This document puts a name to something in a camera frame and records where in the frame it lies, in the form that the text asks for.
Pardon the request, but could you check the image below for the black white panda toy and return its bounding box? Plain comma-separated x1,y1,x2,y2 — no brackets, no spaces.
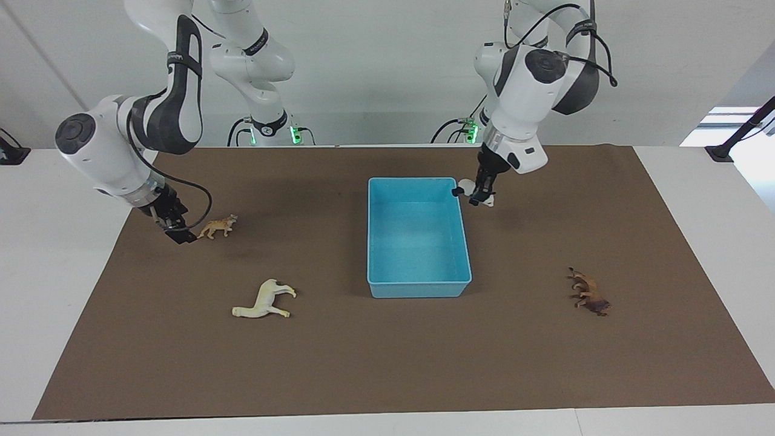
452,178,495,208

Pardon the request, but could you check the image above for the tan tiger toy figure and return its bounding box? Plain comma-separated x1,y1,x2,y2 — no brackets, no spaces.
195,214,239,240

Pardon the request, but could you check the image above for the cream horse toy figure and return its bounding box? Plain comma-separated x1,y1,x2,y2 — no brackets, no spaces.
232,279,297,319

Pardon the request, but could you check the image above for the dark brown lion toy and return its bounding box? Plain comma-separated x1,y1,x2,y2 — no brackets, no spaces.
567,267,612,317

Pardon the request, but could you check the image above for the blue plastic storage box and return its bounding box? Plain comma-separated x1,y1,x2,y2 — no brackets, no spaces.
367,177,473,299

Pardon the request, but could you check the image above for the brown table mat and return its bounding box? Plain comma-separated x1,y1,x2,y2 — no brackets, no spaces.
32,144,775,420

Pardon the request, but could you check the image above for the black stand with pole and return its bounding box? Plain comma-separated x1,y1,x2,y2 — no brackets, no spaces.
705,96,775,163

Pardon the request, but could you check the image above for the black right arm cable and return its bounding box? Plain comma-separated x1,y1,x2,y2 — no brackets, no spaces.
126,109,213,232

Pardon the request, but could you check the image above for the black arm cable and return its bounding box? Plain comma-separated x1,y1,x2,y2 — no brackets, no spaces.
503,2,619,88
126,109,213,232

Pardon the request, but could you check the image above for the black left base cable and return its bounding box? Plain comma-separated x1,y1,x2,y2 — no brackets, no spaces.
430,91,488,145

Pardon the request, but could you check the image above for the black base cable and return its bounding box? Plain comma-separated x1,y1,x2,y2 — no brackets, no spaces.
430,91,488,145
227,118,255,147

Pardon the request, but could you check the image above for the black right base cable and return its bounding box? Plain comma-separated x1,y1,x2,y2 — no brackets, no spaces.
227,118,255,147

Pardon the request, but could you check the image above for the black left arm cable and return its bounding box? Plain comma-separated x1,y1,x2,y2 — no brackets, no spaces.
503,2,619,88

